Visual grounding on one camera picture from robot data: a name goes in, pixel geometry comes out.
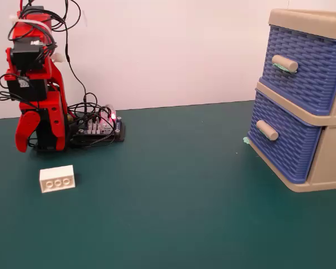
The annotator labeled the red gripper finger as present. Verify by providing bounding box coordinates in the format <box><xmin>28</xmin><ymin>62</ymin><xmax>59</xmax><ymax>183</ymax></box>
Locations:
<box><xmin>18</xmin><ymin>92</ymin><xmax>67</xmax><ymax>151</ymax></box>
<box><xmin>15</xmin><ymin>110</ymin><xmax>41</xmax><ymax>154</ymax></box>

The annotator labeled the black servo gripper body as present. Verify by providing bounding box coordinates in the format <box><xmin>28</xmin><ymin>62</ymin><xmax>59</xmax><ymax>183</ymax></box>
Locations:
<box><xmin>3</xmin><ymin>72</ymin><xmax>50</xmax><ymax>103</ymax></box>

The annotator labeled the white toy brick cube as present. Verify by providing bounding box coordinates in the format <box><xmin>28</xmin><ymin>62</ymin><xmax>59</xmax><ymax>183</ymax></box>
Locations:
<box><xmin>39</xmin><ymin>164</ymin><xmax>76</xmax><ymax>194</ymax></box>

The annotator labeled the blue plastic storage box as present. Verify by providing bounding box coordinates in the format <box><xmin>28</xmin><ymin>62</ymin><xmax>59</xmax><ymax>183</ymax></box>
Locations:
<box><xmin>246</xmin><ymin>89</ymin><xmax>323</xmax><ymax>184</ymax></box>

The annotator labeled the blue woven drawer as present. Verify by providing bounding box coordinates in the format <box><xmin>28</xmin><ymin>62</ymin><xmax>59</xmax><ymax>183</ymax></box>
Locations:
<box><xmin>262</xmin><ymin>25</ymin><xmax>336</xmax><ymax>116</ymax></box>

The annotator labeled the beige plastic drawer cabinet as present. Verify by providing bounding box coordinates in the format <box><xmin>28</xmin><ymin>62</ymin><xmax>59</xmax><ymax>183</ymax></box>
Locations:
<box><xmin>248</xmin><ymin>8</ymin><xmax>336</xmax><ymax>193</ymax></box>

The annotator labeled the robot controller circuit board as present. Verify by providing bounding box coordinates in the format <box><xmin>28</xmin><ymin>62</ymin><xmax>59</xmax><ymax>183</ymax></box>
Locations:
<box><xmin>69</xmin><ymin>105</ymin><xmax>127</xmax><ymax>144</ymax></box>

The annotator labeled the dark green table mat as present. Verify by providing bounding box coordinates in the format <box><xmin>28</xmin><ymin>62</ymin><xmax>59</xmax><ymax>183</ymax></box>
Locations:
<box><xmin>0</xmin><ymin>100</ymin><xmax>336</xmax><ymax>269</ymax></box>

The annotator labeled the thin black servo cable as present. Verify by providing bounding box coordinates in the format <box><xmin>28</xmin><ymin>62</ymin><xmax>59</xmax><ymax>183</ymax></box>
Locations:
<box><xmin>49</xmin><ymin>0</ymin><xmax>101</xmax><ymax>113</ymax></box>

